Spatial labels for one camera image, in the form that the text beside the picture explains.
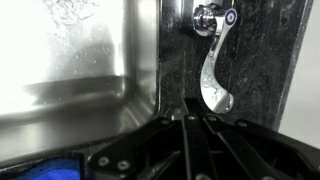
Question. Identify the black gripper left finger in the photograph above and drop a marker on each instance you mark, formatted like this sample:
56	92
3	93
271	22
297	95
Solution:
152	152

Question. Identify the chrome tap lever handle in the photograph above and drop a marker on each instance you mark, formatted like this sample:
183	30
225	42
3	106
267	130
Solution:
211	19

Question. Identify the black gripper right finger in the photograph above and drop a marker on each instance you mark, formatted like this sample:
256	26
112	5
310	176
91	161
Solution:
243	150

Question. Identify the stainless steel sink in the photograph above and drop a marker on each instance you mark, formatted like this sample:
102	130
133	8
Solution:
74	72

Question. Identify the black marble countertop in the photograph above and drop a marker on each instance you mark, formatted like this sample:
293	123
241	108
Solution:
256	63

